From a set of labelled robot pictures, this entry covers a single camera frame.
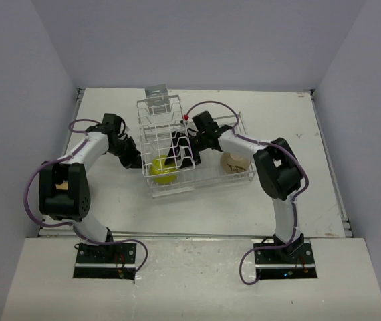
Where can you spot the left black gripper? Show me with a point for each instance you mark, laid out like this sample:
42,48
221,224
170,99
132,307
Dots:
134,160

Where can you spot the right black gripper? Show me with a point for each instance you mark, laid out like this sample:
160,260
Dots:
175,154

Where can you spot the white wire dish rack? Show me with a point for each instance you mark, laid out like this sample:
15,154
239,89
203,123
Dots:
155,140

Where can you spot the yellow-green bowl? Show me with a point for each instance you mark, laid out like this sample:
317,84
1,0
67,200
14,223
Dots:
161,172

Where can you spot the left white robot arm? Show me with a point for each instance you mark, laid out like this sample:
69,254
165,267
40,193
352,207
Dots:
64,192

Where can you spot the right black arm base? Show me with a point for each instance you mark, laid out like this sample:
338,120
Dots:
300,265

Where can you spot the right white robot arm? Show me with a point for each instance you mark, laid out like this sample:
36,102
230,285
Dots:
281,176

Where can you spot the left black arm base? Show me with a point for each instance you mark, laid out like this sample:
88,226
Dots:
109,262

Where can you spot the beige bowl with drawing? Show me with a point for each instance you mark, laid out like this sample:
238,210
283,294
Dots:
232,163

